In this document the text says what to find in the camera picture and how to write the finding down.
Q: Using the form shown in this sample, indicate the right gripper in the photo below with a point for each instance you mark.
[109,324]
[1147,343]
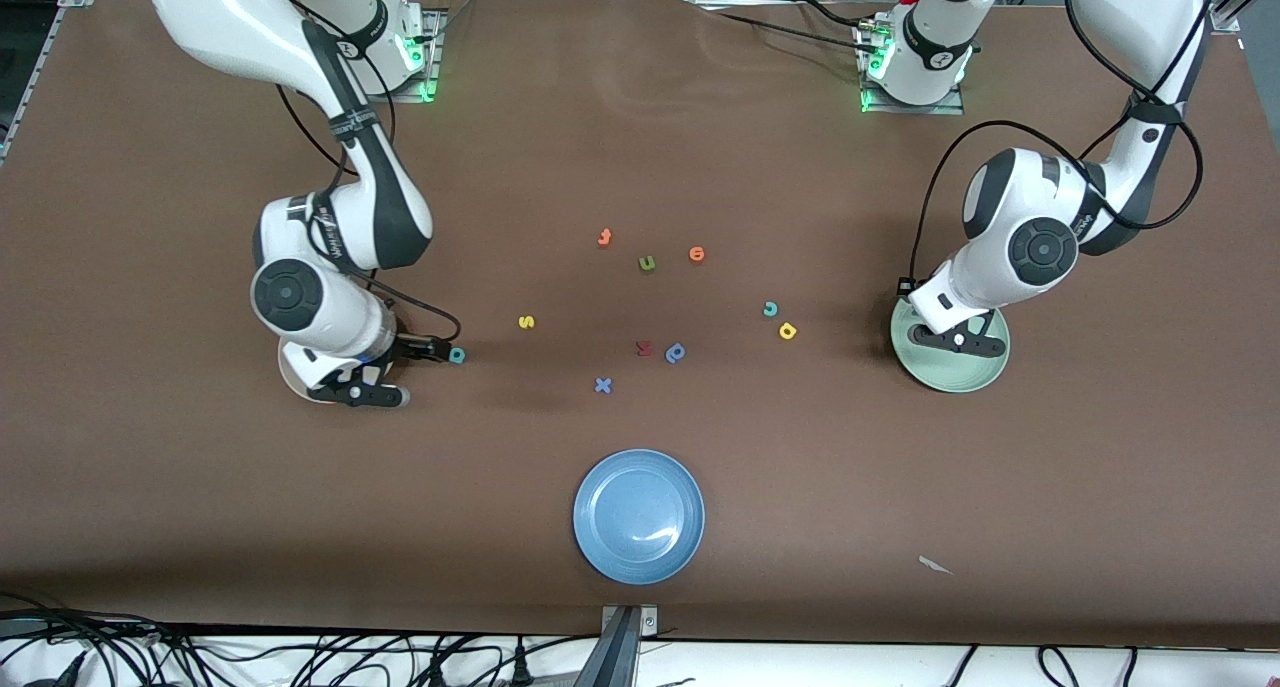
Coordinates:
[411,347]

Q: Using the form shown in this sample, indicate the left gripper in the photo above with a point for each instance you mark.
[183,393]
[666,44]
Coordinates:
[905,286]

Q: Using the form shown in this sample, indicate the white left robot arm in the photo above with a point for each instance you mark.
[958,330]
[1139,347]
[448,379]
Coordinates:
[1040,252]

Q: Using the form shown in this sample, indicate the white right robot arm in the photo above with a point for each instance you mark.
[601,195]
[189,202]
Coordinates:
[230,17]

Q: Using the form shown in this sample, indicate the light green plate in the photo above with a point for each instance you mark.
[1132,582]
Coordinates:
[960,372]

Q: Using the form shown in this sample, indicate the brown table cover sheet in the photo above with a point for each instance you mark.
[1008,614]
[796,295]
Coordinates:
[1100,467]

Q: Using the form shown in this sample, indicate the white paper scrap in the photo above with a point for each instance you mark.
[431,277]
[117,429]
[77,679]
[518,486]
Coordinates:
[935,565]

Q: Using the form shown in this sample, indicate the blue foam letter a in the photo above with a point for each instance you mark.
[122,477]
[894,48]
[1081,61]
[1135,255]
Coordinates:
[668,355]

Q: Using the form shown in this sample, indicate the blue plate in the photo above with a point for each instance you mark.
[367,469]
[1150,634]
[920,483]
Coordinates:
[640,517]

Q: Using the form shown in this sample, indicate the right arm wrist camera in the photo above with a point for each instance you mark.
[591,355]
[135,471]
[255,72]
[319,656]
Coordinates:
[375,397]

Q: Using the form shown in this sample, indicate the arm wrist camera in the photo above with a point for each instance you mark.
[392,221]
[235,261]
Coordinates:
[985,347]
[375,397]

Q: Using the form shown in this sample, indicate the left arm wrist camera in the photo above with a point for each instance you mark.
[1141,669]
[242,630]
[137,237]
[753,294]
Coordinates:
[985,347]

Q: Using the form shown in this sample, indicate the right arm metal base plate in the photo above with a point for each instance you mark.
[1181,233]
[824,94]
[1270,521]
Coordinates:
[432,67]

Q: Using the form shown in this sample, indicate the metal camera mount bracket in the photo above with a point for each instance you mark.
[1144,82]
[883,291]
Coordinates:
[620,657]

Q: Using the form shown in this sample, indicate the aluminium frame rail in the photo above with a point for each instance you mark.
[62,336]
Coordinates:
[30,77]
[1235,2]

